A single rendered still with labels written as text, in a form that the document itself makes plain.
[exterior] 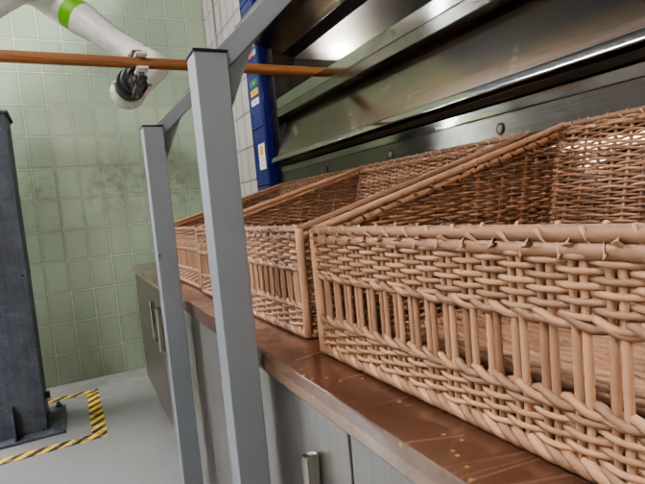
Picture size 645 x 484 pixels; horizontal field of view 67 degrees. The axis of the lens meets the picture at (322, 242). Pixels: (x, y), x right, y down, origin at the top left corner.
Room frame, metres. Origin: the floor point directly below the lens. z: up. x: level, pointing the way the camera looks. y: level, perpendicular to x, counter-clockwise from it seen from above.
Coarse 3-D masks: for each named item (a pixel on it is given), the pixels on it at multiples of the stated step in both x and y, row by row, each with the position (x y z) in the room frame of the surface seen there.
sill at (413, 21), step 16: (432, 0) 1.10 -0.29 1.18; (448, 0) 1.05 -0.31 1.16; (464, 0) 1.01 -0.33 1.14; (416, 16) 1.15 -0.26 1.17; (432, 16) 1.10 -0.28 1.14; (384, 32) 1.26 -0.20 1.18; (400, 32) 1.20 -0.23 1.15; (368, 48) 1.33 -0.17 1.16; (336, 64) 1.49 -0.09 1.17; (352, 64) 1.41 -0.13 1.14; (320, 80) 1.59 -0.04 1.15; (288, 96) 1.82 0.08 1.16
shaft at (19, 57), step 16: (64, 64) 1.30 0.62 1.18; (80, 64) 1.31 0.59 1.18; (96, 64) 1.33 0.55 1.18; (112, 64) 1.35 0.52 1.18; (128, 64) 1.36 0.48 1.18; (144, 64) 1.38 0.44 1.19; (160, 64) 1.40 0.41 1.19; (176, 64) 1.42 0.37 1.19; (256, 64) 1.54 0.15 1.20; (272, 64) 1.57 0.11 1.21
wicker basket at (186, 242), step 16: (320, 176) 1.57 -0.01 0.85; (256, 192) 1.81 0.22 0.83; (272, 192) 1.84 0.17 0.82; (288, 192) 1.78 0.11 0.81; (176, 224) 1.67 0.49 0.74; (192, 224) 1.70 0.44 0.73; (288, 224) 1.27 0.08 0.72; (176, 240) 1.40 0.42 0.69; (192, 240) 1.22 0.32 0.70; (192, 256) 1.23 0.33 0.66; (192, 272) 1.25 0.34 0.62
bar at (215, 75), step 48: (288, 0) 0.65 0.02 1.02; (192, 48) 0.58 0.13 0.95; (240, 48) 0.62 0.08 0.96; (192, 96) 0.61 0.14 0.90; (144, 144) 1.02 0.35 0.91; (240, 192) 0.60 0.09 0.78; (240, 240) 0.60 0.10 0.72; (240, 288) 0.59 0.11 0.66; (240, 336) 0.59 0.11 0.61; (240, 384) 0.59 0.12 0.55; (192, 432) 1.03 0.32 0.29; (240, 432) 0.59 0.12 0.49; (192, 480) 1.02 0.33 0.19; (240, 480) 0.58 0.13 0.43
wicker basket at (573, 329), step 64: (576, 128) 0.77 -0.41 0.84; (640, 128) 0.68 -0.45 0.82; (448, 192) 0.67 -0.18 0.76; (512, 192) 0.73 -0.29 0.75; (576, 192) 0.74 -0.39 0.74; (640, 192) 0.66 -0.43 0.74; (320, 256) 0.56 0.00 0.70; (384, 256) 0.45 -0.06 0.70; (448, 256) 0.37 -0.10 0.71; (512, 256) 0.32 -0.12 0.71; (576, 256) 0.28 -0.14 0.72; (640, 256) 0.24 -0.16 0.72; (320, 320) 0.57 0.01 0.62; (384, 320) 0.46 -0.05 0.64; (448, 320) 0.38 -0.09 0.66; (512, 320) 0.32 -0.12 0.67; (576, 320) 0.28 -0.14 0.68; (640, 320) 0.25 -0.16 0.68; (448, 384) 0.38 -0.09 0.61; (512, 384) 0.32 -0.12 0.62; (576, 384) 0.28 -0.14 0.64; (640, 384) 0.39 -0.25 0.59; (576, 448) 0.28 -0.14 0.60; (640, 448) 0.25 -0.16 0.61
